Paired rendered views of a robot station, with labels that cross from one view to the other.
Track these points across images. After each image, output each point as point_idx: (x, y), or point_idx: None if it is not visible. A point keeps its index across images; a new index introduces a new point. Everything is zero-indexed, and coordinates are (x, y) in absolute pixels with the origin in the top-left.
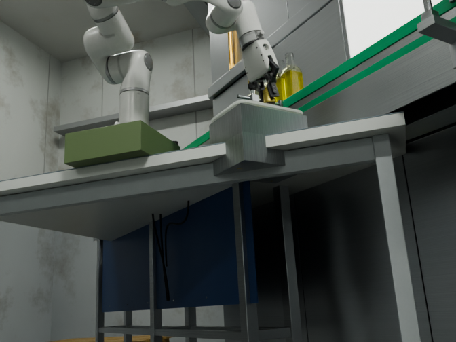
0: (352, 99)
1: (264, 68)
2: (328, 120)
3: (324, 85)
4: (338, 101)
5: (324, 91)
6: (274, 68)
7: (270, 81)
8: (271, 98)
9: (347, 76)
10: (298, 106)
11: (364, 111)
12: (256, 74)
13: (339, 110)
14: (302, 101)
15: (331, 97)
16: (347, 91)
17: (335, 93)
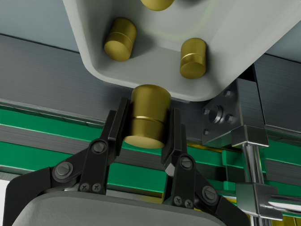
0: (18, 78)
1: (43, 214)
2: (83, 80)
3: (74, 154)
4: (45, 92)
5: (79, 143)
6: (25, 184)
7: (90, 144)
8: (131, 100)
9: (15, 134)
10: (153, 156)
11: (13, 52)
12: (146, 225)
13: (53, 80)
14: (139, 160)
15: (56, 108)
16: (18, 94)
17: (57, 122)
